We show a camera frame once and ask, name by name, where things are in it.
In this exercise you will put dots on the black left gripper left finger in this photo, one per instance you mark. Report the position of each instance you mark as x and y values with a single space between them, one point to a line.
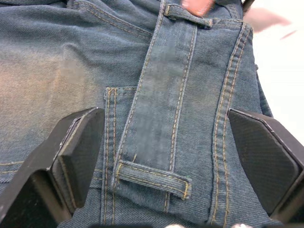
47 171

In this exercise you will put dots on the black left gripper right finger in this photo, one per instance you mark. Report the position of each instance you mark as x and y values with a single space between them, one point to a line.
268 161

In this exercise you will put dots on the blue denim shorts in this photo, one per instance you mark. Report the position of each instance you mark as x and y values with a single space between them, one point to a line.
147 99

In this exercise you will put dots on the person's bare hand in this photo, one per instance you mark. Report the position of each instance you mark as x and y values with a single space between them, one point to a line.
251 16

